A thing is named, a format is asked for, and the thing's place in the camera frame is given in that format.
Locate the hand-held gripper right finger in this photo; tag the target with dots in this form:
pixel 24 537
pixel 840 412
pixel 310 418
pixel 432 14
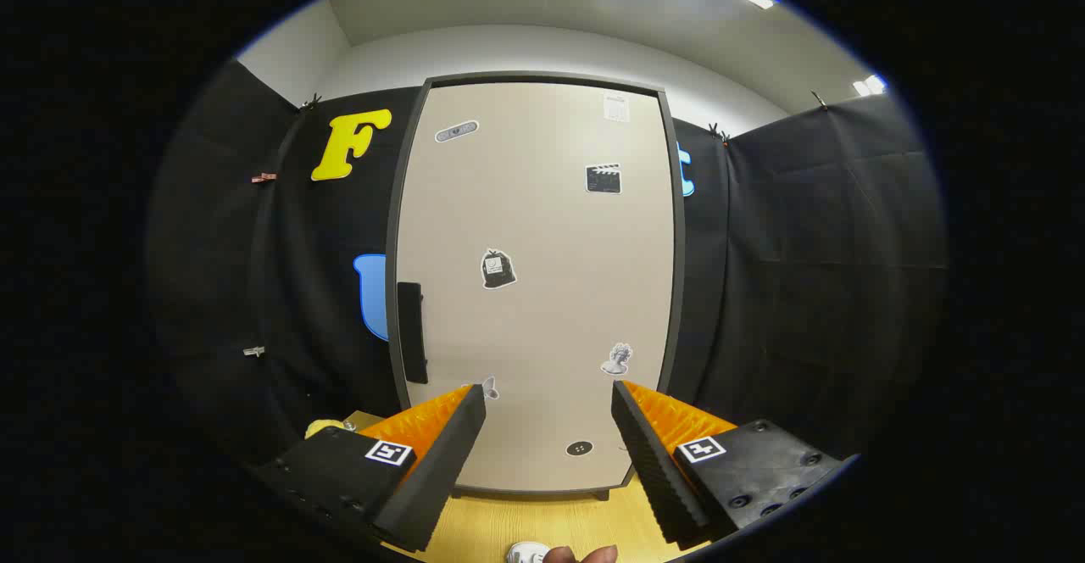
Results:
pixel 653 470

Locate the beige shoe cabinet door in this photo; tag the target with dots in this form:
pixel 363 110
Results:
pixel 542 232

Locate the black backdrop cloth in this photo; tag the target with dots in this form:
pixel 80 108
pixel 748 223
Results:
pixel 805 249

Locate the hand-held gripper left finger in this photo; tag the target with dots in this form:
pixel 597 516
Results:
pixel 441 470

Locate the white sneaker shoe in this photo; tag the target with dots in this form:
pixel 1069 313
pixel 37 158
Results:
pixel 527 554

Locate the grey shoe cabinet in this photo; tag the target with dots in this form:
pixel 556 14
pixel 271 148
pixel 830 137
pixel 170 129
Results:
pixel 679 249

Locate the yellow plush toy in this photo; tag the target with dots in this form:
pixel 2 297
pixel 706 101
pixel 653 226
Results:
pixel 324 427

